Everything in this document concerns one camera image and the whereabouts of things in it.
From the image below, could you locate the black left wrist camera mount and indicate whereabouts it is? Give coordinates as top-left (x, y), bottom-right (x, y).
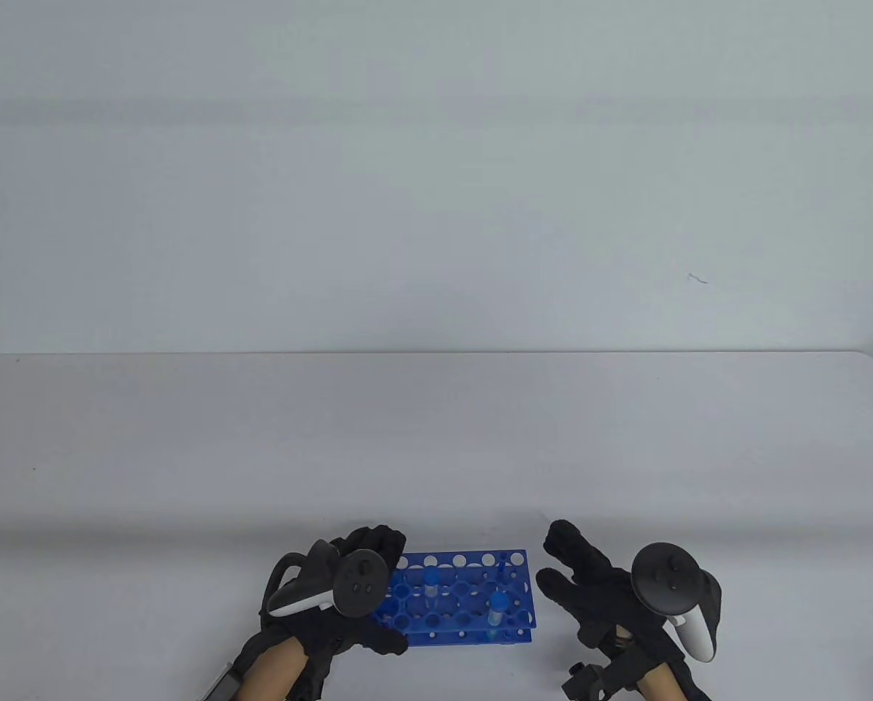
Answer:
top-left (201, 661), bottom-right (243, 701)

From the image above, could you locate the person's left forearm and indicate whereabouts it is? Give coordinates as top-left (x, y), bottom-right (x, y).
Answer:
top-left (240, 637), bottom-right (314, 701)

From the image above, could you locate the blue test tube rack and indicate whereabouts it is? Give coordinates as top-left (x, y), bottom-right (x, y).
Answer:
top-left (373, 550), bottom-right (535, 647)

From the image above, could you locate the person's left hand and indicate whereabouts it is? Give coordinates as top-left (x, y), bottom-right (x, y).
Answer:
top-left (235, 524), bottom-right (409, 694)

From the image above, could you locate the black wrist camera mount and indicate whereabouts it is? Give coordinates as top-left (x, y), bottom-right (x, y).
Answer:
top-left (201, 661), bottom-right (243, 701)
top-left (562, 643), bottom-right (652, 701)

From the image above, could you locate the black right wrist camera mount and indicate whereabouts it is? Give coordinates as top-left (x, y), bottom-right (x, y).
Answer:
top-left (562, 643), bottom-right (652, 701)

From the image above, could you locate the black and white right controller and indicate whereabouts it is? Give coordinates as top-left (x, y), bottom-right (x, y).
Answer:
top-left (630, 542), bottom-right (722, 663)

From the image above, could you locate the person's right forearm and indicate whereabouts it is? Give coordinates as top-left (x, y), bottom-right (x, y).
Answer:
top-left (635, 668), bottom-right (684, 701)

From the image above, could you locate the black and white controller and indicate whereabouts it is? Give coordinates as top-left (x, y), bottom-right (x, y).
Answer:
top-left (630, 542), bottom-right (722, 663)
top-left (264, 540), bottom-right (392, 620)

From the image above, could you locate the black and white left controller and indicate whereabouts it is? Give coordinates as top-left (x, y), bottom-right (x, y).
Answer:
top-left (264, 540), bottom-right (392, 620)

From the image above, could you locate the person's right hand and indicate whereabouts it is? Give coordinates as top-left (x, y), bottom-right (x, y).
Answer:
top-left (536, 520), bottom-right (693, 673)

